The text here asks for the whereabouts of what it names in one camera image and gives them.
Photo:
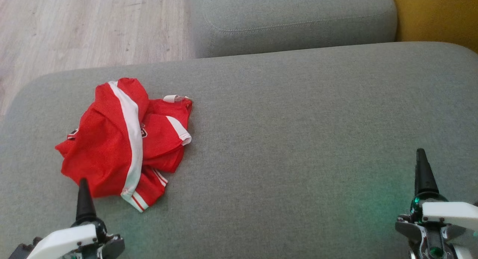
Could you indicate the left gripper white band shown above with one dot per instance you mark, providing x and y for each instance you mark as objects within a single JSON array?
[{"x": 67, "y": 240}]

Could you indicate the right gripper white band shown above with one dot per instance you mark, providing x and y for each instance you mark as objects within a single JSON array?
[{"x": 448, "y": 214}]

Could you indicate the red shorts white trim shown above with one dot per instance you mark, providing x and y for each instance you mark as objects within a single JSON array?
[{"x": 101, "y": 154}]

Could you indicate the red basketball jersey black print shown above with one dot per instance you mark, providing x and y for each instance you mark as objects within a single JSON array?
[{"x": 166, "y": 111}]

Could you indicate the wide grey fabric sofa chaise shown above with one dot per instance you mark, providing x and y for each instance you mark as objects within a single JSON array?
[{"x": 280, "y": 139}]

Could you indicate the yellow sofa back cushion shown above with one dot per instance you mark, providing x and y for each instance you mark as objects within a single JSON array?
[{"x": 440, "y": 12}]

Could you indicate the grey sofa seat cushion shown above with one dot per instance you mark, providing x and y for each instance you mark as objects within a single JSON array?
[{"x": 291, "y": 20}]

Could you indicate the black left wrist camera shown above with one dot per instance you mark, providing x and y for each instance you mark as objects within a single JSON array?
[{"x": 22, "y": 250}]

